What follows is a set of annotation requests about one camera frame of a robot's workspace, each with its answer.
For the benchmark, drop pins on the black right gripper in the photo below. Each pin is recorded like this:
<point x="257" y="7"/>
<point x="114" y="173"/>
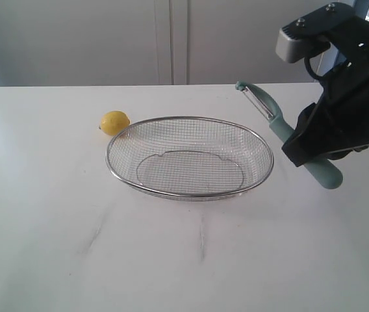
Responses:
<point x="339" y="123"/>

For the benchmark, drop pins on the teal handled peeler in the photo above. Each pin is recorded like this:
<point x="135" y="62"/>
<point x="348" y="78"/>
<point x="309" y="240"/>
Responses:
<point x="326" y="173"/>

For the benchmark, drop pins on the yellow lemon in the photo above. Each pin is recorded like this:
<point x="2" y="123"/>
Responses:
<point x="113" y="122"/>

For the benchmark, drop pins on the white cabinet doors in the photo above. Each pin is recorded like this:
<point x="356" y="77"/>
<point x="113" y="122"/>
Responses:
<point x="83" y="43"/>

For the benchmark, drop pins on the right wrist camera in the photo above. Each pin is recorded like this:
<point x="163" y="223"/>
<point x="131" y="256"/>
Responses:
<point x="298" y="38"/>

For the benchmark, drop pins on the oval wire mesh basket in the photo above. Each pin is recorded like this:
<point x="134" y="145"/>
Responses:
<point x="189" y="158"/>

